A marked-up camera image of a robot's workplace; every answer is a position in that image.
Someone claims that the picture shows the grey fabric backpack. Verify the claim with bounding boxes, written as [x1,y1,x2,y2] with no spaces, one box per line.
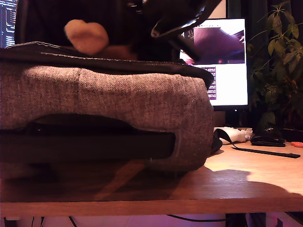
[0,0,301,180]

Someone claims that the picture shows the monitor with dark code screen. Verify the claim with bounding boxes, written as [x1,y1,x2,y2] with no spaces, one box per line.
[0,0,18,49]

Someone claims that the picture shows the beige pair of socks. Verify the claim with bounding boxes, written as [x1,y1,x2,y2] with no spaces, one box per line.
[63,18,139,60]

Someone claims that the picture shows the dark table leg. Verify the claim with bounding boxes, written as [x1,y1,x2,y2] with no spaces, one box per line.
[225,213,247,227]

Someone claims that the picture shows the black wallet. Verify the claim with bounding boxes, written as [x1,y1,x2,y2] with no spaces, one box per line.
[250,132,287,148]

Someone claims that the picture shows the green leafy houseplant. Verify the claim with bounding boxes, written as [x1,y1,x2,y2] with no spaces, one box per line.
[246,1,303,133]

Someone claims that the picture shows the monitor with white screen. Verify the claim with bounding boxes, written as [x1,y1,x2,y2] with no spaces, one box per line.
[179,18,249,128]

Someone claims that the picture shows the thick black cable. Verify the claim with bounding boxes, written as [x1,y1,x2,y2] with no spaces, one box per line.
[165,214,228,223]

